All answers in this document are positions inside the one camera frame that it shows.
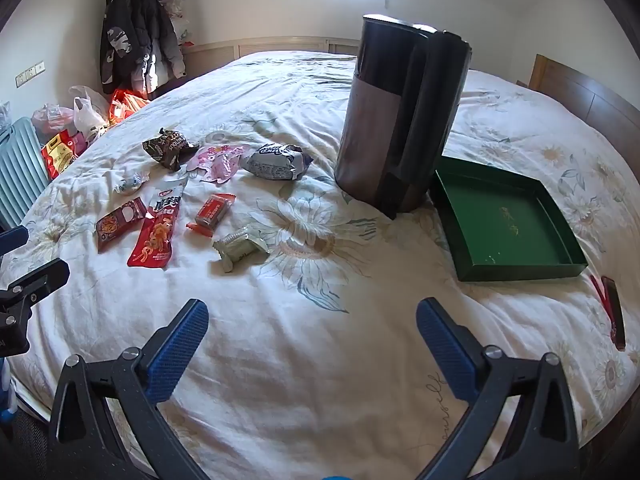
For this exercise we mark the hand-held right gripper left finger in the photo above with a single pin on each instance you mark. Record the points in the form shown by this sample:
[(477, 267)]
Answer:
[(180, 345)]

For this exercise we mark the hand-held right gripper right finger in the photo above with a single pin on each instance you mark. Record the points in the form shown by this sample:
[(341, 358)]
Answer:
[(445, 345)]

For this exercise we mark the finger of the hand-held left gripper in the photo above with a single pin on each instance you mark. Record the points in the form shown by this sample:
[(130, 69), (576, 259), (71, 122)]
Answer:
[(15, 240), (42, 277)]

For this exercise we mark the dark red snack packet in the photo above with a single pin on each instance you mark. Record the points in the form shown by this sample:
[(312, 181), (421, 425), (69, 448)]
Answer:
[(117, 225)]

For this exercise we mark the silver green snack packet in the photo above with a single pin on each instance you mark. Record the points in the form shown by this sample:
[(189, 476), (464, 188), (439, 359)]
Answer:
[(240, 249)]

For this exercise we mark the long red snack packet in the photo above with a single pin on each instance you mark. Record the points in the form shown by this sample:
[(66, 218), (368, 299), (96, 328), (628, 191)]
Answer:
[(157, 230)]

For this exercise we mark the small clear candy packet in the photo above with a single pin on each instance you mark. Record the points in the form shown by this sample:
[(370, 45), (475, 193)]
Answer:
[(131, 182)]

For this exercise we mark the green cardboard tray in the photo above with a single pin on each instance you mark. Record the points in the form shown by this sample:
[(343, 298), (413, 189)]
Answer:
[(500, 220)]

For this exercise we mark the small red snack packet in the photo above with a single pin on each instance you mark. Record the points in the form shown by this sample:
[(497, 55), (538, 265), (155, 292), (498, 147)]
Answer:
[(212, 210)]

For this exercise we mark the brown snack packet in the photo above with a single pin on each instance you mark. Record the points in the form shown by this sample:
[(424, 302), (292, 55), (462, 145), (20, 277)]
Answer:
[(167, 150)]

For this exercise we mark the pink snack packet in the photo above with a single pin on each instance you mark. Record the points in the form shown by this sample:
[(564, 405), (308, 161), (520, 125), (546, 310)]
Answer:
[(220, 162)]

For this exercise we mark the white and blue snack packet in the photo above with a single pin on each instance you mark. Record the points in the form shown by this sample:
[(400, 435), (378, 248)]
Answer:
[(275, 162)]

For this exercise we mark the blue ribbed suitcase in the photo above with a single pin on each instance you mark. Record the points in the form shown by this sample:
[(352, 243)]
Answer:
[(20, 170)]

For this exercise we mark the pink plastic bag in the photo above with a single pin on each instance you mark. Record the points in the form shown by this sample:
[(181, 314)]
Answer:
[(50, 117)]

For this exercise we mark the dark red flat case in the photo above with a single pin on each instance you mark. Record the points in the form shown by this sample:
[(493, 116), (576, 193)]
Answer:
[(614, 310)]

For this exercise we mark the red orange plastic bag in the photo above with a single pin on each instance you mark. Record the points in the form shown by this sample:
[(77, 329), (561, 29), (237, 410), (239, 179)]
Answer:
[(125, 105)]

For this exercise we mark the black camouflage jacket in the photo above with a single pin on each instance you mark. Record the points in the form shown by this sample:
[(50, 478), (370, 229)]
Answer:
[(115, 45)]

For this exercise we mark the black and grey electric kettle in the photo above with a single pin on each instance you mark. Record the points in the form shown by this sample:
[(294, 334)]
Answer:
[(380, 135)]

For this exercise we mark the black and grey puffer jacket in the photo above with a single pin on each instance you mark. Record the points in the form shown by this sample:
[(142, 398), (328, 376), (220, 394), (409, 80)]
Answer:
[(155, 40)]

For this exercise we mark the hanging white plastic bag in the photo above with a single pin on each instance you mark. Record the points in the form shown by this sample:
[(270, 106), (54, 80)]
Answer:
[(177, 20)]

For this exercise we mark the brown wooden headboard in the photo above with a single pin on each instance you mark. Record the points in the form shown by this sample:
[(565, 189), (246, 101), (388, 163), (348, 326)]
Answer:
[(585, 90)]

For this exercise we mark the light wooden low cabinet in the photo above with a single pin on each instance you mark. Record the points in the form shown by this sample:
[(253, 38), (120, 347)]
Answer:
[(260, 49)]

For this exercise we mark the white wall outlet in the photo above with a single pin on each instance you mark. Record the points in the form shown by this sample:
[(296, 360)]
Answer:
[(30, 74)]

